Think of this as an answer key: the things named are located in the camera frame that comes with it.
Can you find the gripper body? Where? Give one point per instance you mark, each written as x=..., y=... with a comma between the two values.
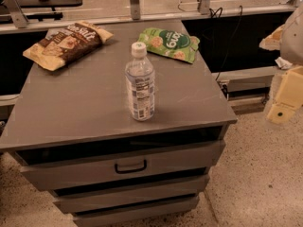
x=294, y=42

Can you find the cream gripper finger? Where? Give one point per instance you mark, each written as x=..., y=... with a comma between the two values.
x=289, y=97

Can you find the brown chip bag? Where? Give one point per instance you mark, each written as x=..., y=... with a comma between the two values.
x=62, y=46

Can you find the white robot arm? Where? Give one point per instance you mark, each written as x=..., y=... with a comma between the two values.
x=288, y=40

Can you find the green chip bag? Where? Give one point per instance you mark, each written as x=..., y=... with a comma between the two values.
x=170, y=44

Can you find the clear plastic water bottle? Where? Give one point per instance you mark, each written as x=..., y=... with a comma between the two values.
x=140, y=82

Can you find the white crumpled wrapper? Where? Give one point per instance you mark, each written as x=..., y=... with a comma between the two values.
x=283, y=64

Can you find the grey drawer cabinet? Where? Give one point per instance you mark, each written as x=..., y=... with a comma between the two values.
x=68, y=128

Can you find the black background table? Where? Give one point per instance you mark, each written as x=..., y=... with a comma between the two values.
x=50, y=5

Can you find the black drawer handle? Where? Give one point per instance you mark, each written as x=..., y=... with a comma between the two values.
x=132, y=168

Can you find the metal railing frame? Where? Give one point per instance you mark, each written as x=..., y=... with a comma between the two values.
x=102, y=12

